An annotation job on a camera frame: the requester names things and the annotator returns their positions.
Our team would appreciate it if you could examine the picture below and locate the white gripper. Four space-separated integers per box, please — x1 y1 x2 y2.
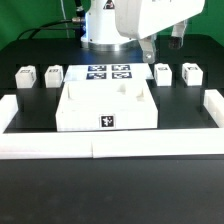
138 19 190 65

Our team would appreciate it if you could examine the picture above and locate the white square table top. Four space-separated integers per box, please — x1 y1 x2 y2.
56 80 158 132

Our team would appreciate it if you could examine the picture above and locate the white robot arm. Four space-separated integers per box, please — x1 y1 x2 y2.
81 0 205 64

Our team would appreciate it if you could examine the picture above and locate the white sheet with fiducial markers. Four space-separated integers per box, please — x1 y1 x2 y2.
64 63 153 82

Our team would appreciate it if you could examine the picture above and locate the white U-shaped obstacle fence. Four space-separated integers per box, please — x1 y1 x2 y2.
0 95 224 160

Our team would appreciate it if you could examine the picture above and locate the black cable connector upright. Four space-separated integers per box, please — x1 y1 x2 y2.
74 0 85 18

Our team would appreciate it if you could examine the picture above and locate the thin white cable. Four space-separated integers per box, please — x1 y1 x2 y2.
59 0 71 39

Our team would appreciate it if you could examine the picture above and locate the black cable thick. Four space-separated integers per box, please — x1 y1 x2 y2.
17 17 85 40

